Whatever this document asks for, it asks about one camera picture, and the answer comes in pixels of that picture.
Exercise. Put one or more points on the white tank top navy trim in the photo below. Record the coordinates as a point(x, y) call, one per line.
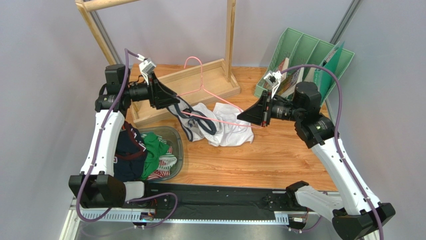
point(220, 126)

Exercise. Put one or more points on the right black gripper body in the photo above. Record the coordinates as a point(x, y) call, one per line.
point(266, 110)

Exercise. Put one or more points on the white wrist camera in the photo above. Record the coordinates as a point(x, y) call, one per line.
point(146, 67)
point(273, 79)

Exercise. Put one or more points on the navy garment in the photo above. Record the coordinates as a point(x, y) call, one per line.
point(130, 154)

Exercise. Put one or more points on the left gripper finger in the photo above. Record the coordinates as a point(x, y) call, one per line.
point(161, 91)
point(162, 103)

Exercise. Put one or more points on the red green striped garment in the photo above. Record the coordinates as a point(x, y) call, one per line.
point(166, 163)

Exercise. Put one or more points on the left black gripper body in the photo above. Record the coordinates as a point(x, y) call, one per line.
point(151, 93)

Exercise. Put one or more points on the pink wire hanger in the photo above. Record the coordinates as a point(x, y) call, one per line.
point(216, 82)

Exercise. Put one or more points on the green file organizer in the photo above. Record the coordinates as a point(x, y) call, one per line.
point(301, 48)

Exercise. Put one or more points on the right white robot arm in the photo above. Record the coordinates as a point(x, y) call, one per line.
point(357, 213)

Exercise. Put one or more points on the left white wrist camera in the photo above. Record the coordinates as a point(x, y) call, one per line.
point(146, 67)

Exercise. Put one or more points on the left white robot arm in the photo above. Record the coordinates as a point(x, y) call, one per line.
point(95, 186)

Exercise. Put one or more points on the book with colourful cover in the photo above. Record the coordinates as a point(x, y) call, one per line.
point(283, 65)

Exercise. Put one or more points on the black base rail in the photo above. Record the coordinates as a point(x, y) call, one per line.
point(204, 202)

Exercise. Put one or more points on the clear plastic laundry basket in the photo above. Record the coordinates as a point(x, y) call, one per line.
point(173, 139)

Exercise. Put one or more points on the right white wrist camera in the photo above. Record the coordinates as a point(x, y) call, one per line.
point(273, 79)

